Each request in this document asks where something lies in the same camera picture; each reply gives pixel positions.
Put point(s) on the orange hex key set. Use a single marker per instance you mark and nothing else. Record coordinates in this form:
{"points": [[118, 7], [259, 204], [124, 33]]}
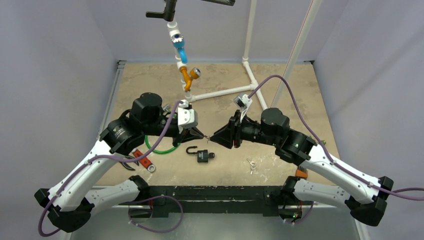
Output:
{"points": [[301, 172]]}

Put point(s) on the white PVC pipe frame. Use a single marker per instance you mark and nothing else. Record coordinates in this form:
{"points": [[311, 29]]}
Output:
{"points": [[173, 28]]}

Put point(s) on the silver key bunch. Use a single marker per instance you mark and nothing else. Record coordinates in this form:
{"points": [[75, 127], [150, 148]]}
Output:
{"points": [[252, 165]]}

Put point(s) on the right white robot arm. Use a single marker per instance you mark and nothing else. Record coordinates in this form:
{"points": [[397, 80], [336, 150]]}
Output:
{"points": [[365, 196]]}

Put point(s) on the red handled adjustable wrench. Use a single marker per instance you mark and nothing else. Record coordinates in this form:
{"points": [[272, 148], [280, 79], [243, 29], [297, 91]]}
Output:
{"points": [[145, 162]]}

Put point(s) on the white pole with red stripe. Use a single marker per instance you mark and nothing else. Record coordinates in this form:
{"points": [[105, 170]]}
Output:
{"points": [[302, 35]]}

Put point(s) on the black pliers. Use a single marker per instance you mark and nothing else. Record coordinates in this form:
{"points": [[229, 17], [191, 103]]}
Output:
{"points": [[127, 167]]}

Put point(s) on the orange tap valve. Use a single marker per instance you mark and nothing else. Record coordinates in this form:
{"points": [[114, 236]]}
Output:
{"points": [[189, 76]]}

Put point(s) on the black padlock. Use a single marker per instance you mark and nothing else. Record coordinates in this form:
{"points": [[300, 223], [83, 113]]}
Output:
{"points": [[202, 156]]}

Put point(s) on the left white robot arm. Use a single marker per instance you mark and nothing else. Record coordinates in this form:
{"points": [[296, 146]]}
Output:
{"points": [[72, 202]]}

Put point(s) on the black crank handle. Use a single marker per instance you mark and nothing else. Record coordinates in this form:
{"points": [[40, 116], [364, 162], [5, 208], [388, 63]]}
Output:
{"points": [[168, 12]]}

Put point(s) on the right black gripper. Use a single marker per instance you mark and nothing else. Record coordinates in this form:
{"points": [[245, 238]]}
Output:
{"points": [[236, 129]]}

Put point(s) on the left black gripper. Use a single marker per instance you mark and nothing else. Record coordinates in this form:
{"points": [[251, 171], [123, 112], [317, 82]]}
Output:
{"points": [[187, 134]]}

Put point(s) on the blue tap valve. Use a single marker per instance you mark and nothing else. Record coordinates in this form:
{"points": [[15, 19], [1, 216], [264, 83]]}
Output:
{"points": [[178, 42]]}

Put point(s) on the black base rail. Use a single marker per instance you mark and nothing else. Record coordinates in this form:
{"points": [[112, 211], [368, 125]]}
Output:
{"points": [[268, 201]]}

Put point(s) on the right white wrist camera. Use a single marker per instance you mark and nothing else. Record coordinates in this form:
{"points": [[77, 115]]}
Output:
{"points": [[243, 102]]}

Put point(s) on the green cable lock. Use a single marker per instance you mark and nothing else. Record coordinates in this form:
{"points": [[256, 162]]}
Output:
{"points": [[167, 110]]}

